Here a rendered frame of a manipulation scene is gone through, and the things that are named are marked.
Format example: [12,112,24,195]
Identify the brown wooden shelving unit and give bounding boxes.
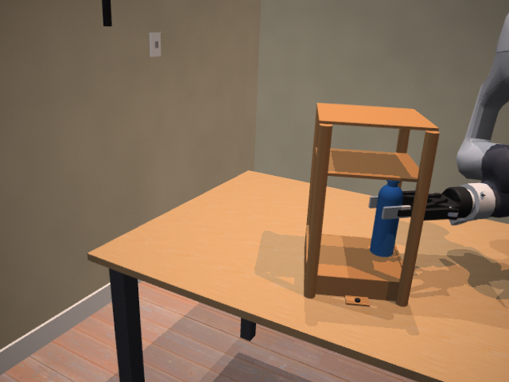
[304,103,440,307]

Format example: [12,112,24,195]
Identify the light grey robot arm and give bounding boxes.
[449,14,509,225]

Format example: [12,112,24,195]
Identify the blue bottle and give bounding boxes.
[370,180,403,257]

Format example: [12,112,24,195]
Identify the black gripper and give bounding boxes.
[368,186,473,220]

